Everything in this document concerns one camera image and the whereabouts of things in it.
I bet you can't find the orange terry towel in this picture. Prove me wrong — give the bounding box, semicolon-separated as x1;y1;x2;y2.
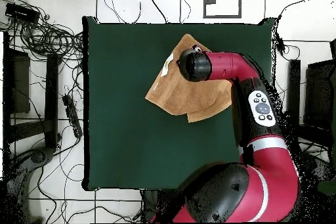
144;34;233;123

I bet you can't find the dark green table cloth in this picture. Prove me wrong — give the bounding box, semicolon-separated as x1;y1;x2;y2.
81;16;276;192

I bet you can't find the black power strip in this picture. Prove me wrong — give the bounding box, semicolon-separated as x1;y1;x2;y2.
62;94;83;139

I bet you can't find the black power adapter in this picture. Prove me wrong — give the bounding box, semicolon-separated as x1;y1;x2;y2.
275;35;287;55

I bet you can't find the grey chair base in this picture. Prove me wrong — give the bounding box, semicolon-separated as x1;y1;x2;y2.
5;146;56;223

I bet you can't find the black rectangular box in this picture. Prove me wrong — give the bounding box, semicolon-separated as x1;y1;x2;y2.
5;2;41;23

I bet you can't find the thin looped black cable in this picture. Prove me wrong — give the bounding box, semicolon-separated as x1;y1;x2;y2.
104;0;142;24

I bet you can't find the straight black cable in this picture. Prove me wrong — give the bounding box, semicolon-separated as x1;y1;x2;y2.
142;0;169;24

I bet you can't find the grey rectangular frame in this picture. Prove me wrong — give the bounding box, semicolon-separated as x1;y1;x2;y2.
203;0;243;19

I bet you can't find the black furniture frame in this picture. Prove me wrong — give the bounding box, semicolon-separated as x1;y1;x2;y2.
285;38;336;154
2;31;62;154

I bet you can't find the tangle of black cables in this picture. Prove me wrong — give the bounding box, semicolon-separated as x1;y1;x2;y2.
0;0;85;62

